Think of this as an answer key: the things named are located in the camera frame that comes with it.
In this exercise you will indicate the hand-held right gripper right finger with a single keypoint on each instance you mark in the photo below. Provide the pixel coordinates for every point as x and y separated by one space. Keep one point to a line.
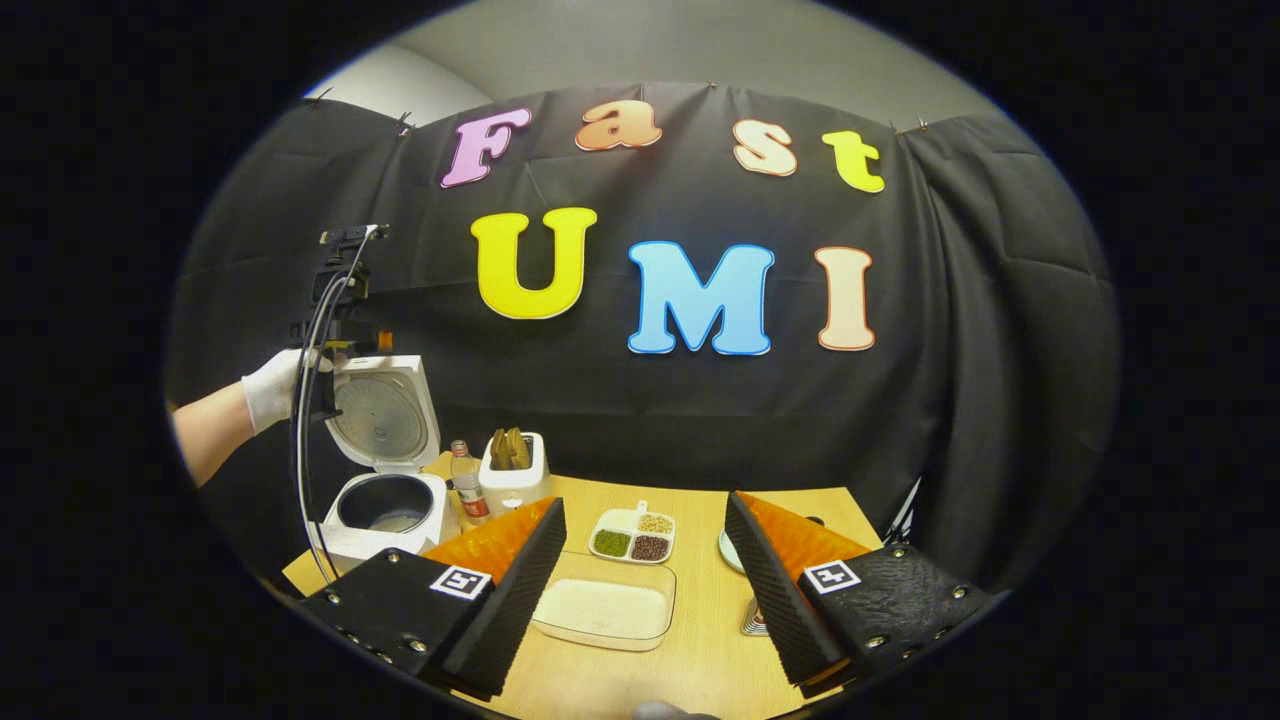
780 600

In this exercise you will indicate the white divided dish of beans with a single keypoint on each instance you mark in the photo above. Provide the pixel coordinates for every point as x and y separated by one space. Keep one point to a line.
632 535

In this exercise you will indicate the clear plastic bottle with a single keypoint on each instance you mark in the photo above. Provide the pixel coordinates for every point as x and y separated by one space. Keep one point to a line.
470 490

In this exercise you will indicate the brown bread slice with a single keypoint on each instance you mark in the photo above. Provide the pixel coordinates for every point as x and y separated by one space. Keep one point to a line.
520 448
498 452

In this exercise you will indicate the white toaster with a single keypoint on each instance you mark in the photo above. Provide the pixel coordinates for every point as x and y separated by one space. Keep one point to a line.
515 485

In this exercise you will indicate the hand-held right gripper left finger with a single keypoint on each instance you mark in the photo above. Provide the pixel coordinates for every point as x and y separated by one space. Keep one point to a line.
520 600

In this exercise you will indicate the pale green plate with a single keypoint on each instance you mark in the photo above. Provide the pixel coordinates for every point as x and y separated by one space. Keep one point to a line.
730 552

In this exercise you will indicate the black backdrop cloth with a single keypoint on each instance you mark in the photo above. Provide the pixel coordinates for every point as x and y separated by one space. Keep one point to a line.
640 420

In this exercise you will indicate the clear box of rice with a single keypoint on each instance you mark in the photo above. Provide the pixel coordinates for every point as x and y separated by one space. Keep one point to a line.
605 610

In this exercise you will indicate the white rice cooker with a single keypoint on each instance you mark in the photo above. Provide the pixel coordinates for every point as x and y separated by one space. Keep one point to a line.
385 410

